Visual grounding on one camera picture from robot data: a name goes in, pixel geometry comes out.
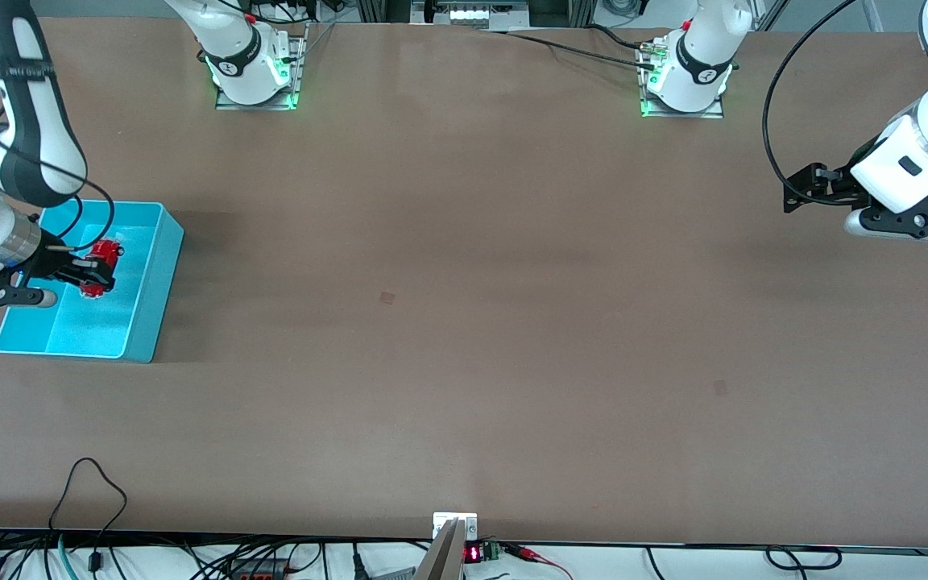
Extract blue plastic box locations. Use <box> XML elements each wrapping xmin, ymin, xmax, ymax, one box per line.
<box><xmin>0</xmin><ymin>200</ymin><xmax>185</xmax><ymax>363</ymax></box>

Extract black rack device with lights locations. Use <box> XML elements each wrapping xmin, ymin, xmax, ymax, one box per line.
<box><xmin>411</xmin><ymin>0</ymin><xmax>532</xmax><ymax>31</ymax></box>

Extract red clip lead wire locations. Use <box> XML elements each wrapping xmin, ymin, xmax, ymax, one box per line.
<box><xmin>503</xmin><ymin>543</ymin><xmax>576</xmax><ymax>580</ymax></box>

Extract teal cable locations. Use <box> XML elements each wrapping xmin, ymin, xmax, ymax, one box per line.
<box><xmin>56</xmin><ymin>533</ymin><xmax>80</xmax><ymax>580</ymax></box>

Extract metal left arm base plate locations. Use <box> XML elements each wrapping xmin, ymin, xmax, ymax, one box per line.
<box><xmin>639</xmin><ymin>40</ymin><xmax>725</xmax><ymax>120</ymax></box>

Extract black cable to arm base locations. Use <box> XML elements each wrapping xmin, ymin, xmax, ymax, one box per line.
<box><xmin>476</xmin><ymin>24</ymin><xmax>662</xmax><ymax>72</ymax></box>

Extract black coiled cable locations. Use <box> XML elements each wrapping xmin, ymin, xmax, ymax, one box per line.
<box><xmin>764</xmin><ymin>545</ymin><xmax>843</xmax><ymax>572</ymax></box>

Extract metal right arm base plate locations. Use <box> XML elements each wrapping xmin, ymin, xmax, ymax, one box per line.
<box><xmin>215</xmin><ymin>24</ymin><xmax>308</xmax><ymax>111</ymax></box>

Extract red beetle toy car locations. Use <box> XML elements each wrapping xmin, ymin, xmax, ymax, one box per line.
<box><xmin>80</xmin><ymin>238</ymin><xmax>125</xmax><ymax>300</ymax></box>

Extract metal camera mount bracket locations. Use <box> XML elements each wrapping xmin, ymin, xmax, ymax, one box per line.
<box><xmin>413</xmin><ymin>512</ymin><xmax>479</xmax><ymax>580</ymax></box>

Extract thin black looped cable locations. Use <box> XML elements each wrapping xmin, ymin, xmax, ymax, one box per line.
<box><xmin>48</xmin><ymin>457</ymin><xmax>129</xmax><ymax>574</ymax></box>

